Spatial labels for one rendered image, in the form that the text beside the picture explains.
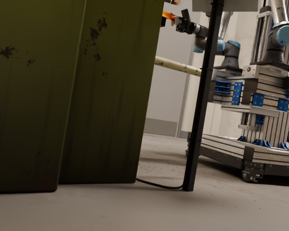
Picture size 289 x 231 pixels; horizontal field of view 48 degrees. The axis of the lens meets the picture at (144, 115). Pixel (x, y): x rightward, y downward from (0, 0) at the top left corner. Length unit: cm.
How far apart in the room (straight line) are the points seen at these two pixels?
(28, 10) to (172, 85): 389
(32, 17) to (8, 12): 8
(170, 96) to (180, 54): 66
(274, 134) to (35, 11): 202
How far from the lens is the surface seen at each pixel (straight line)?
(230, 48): 282
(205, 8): 180
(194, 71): 182
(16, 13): 118
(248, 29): 583
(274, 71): 238
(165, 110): 488
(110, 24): 144
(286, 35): 231
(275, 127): 268
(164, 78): 486
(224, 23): 247
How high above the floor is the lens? 36
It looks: 1 degrees down
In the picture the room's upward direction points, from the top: 9 degrees clockwise
